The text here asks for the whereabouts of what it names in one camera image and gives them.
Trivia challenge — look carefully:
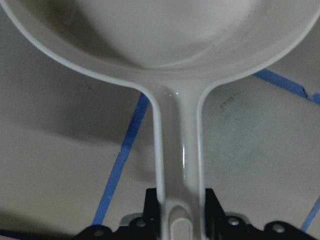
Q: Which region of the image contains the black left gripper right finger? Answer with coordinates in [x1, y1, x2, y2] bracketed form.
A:
[204, 188, 314, 240]

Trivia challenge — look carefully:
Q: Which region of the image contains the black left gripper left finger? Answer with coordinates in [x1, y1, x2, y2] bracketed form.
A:
[73, 188, 161, 240]

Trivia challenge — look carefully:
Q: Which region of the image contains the white plastic dustpan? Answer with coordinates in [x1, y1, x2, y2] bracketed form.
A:
[0, 0, 320, 240]

